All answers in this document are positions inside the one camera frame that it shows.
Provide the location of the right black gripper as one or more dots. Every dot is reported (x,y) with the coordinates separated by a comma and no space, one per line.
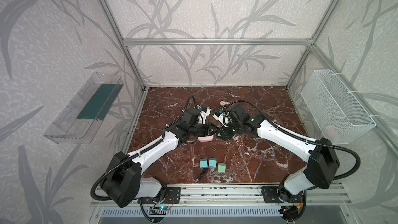
(224,129)

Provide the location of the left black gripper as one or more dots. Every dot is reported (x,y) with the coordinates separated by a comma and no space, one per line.
(202,129)

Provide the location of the pink square power strip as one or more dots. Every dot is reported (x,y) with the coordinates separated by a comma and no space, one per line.
(206,139)

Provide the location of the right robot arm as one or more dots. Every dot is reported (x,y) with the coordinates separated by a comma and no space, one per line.
(320,155)

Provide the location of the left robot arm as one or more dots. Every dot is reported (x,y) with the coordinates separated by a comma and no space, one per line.
(123,182)

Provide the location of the teal plug adapter far left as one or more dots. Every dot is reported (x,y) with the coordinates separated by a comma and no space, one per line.
(203,163)

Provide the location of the teal plug adapter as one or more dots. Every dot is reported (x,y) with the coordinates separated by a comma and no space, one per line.
(212,163)
(203,163)

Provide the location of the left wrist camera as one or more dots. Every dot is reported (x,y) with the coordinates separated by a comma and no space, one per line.
(193,116)

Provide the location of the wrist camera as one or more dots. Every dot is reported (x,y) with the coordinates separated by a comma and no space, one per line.
(222,117)
(193,116)

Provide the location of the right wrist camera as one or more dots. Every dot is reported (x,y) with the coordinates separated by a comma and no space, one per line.
(222,117)

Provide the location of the aluminium front rail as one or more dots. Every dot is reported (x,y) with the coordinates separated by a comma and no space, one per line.
(249,194)

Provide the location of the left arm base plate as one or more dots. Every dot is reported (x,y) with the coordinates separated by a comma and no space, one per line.
(168,195)

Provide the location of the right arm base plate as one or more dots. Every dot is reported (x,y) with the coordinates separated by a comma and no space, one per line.
(273,194)

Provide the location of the white wire mesh basket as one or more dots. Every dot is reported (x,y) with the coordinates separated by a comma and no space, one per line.
(338,113)

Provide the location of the clear plastic wall shelf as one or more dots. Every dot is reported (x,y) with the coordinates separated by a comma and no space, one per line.
(83,116)

